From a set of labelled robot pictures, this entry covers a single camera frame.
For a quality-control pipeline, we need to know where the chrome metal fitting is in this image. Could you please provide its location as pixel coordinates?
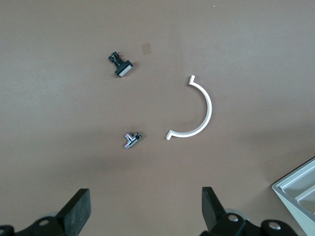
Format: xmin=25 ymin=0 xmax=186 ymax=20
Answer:
xmin=123 ymin=131 xmax=144 ymax=150

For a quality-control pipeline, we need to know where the white semicircular bracket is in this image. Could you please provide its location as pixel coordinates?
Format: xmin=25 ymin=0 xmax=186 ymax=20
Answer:
xmin=166 ymin=75 xmax=213 ymax=141

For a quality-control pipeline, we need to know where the white drawer cabinet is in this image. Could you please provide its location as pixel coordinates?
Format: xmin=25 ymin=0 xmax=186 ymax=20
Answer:
xmin=271 ymin=155 xmax=315 ymax=236

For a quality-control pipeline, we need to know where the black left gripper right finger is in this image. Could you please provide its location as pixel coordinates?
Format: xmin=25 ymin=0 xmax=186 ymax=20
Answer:
xmin=200 ymin=186 xmax=303 ymax=236

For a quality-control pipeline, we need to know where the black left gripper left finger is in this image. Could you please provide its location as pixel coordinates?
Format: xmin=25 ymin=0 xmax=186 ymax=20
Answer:
xmin=0 ymin=188 xmax=92 ymax=236

